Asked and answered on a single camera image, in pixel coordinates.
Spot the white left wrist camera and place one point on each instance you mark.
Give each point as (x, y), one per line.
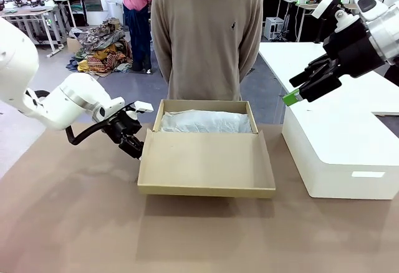
(144, 107)

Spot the white waste bin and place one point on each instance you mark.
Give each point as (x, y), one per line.
(114, 11)

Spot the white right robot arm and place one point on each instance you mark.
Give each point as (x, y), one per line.
(385, 26)

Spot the person in beige sweater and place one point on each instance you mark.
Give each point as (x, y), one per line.
(205, 36)

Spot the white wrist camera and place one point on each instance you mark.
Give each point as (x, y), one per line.
(144, 107)
(322, 6)

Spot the small brown cardboard box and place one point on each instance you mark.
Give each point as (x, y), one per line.
(74, 45)

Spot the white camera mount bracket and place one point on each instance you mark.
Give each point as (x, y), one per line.
(344, 20)

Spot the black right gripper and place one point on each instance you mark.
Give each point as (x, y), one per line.
(355, 50)

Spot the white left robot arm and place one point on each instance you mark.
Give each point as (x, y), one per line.
(71, 101)

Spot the white tissue paper sheet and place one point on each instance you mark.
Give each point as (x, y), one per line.
(205, 121)

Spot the cardboard shoe box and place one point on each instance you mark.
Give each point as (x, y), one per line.
(202, 160)

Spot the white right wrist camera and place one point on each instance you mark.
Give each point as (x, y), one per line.
(322, 6)

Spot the grey metal-frame workbench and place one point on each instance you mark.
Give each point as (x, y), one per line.
(31, 12)

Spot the white side table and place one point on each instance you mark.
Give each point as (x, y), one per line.
(311, 51)

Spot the white foam box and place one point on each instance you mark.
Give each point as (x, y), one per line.
(327, 179)

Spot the person in pink hoodie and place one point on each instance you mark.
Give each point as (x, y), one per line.
(134, 5)

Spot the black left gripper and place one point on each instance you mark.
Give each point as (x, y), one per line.
(124, 125)

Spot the pile of patterned cloths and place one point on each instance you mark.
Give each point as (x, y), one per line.
(106, 48)

